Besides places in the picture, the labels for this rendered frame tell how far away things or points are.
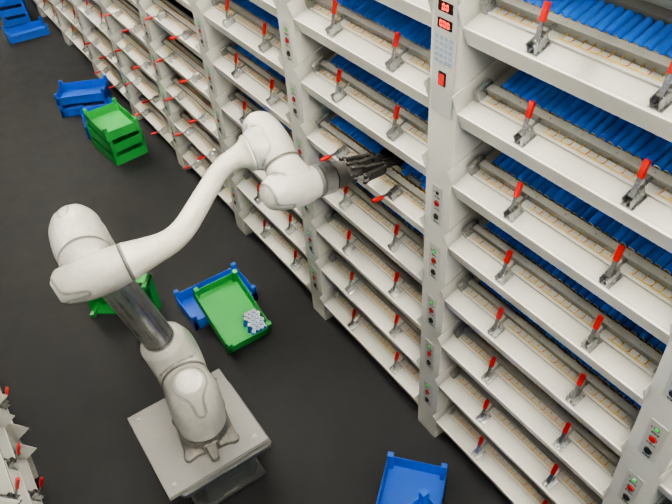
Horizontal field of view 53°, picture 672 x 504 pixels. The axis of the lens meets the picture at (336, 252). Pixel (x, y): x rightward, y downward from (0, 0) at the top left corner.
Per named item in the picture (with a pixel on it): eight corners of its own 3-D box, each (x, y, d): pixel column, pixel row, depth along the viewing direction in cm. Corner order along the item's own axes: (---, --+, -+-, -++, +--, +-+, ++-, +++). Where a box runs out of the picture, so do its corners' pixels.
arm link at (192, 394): (186, 451, 207) (170, 412, 192) (168, 407, 219) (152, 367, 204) (234, 429, 212) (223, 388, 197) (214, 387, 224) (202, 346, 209)
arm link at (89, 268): (121, 257, 158) (107, 225, 167) (46, 290, 154) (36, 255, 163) (139, 293, 168) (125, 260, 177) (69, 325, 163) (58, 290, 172)
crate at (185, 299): (196, 331, 282) (192, 318, 276) (176, 303, 294) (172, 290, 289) (258, 299, 293) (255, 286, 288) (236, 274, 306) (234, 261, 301)
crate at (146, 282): (97, 304, 297) (90, 318, 291) (83, 271, 284) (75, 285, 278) (162, 306, 294) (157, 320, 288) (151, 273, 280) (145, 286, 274)
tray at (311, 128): (428, 238, 186) (419, 218, 179) (310, 145, 225) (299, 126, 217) (480, 192, 189) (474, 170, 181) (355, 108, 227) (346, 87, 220)
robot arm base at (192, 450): (189, 475, 207) (186, 466, 204) (170, 419, 222) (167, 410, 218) (245, 451, 213) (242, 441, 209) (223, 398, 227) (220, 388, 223)
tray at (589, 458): (604, 502, 168) (602, 486, 158) (444, 352, 207) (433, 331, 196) (660, 446, 171) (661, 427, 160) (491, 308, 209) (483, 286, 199)
